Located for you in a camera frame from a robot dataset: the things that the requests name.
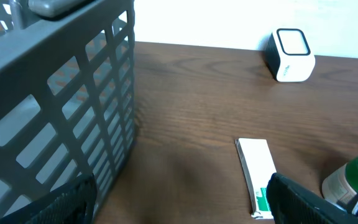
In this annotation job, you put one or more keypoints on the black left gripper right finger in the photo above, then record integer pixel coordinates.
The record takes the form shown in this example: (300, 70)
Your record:
(292, 203)

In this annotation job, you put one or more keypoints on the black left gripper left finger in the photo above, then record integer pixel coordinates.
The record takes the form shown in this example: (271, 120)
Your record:
(73, 202)

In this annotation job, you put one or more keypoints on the white Panadol box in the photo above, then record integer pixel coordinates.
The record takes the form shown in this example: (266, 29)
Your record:
(258, 167)

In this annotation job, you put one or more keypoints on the green lid jar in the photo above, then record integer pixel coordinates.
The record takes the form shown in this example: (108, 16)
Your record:
(342, 185)

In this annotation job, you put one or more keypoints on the grey plastic basket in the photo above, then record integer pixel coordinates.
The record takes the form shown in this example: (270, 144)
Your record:
(66, 96)

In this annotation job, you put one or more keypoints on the white barcode scanner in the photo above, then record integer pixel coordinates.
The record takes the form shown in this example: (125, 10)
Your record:
(288, 55)

